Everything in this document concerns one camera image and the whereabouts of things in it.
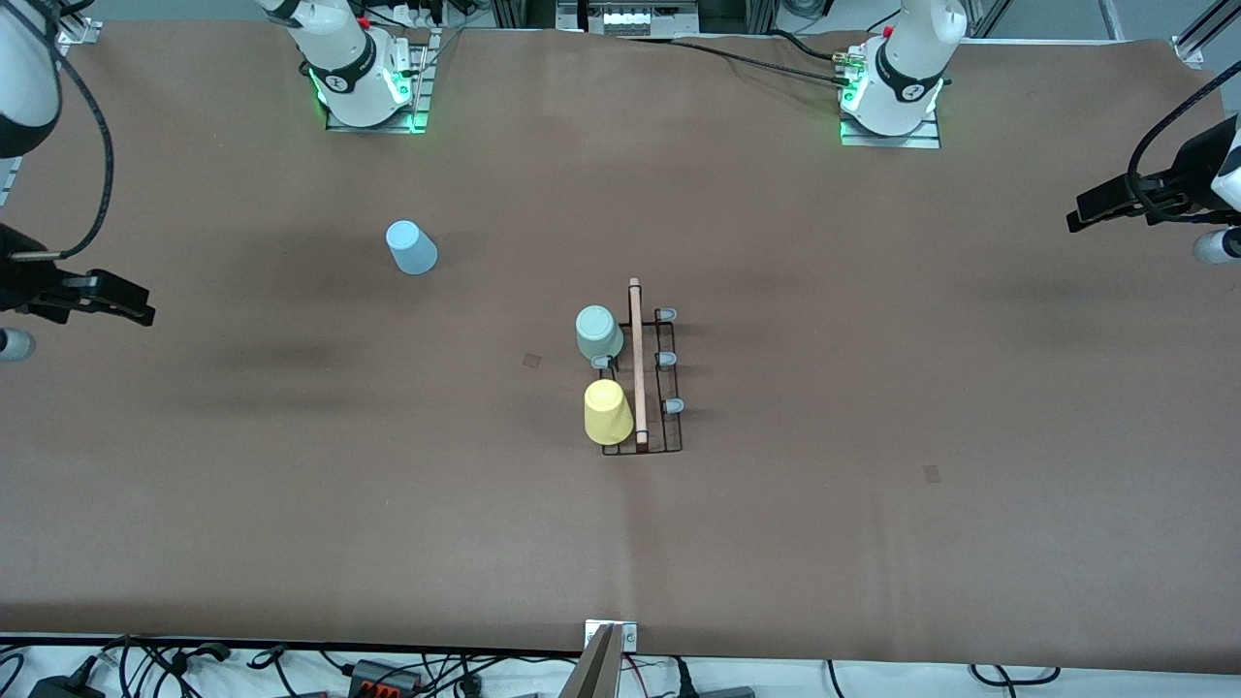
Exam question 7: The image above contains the yellow plastic cup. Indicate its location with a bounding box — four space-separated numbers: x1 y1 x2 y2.
582 377 636 448

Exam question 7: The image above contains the long black base cable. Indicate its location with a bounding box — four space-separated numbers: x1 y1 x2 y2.
619 34 856 91

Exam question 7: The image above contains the black power adapter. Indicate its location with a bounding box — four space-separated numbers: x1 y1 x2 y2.
27 672 108 698

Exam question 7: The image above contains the black orange connector block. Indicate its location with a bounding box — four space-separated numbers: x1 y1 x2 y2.
347 659 421 698

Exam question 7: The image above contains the short black base cable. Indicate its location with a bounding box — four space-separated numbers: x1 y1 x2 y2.
769 27 846 64

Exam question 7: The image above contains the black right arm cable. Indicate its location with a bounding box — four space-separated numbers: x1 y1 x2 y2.
8 37 116 264

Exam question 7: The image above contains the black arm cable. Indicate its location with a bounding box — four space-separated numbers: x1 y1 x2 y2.
8 37 116 264
1128 60 1241 222

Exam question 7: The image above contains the black looped floor cable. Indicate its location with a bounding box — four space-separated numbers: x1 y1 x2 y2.
969 663 1064 688

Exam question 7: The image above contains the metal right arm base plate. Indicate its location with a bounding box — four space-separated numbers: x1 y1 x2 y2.
324 27 431 135

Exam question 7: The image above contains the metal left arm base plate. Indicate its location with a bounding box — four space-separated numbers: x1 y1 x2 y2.
839 109 942 150

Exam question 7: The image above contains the light blue plastic cup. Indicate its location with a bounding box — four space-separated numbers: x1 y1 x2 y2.
385 219 439 276

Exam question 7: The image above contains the black wire cup holder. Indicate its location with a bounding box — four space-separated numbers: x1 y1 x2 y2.
590 277 686 458

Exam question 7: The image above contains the pale green plastic cup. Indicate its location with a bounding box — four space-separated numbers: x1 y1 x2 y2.
574 303 626 363

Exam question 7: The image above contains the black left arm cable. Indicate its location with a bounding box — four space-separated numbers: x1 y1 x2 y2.
1128 60 1241 222

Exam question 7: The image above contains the white power strip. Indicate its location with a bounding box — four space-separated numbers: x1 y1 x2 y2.
586 0 701 37

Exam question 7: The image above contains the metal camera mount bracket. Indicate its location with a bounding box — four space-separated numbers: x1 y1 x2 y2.
558 620 640 698

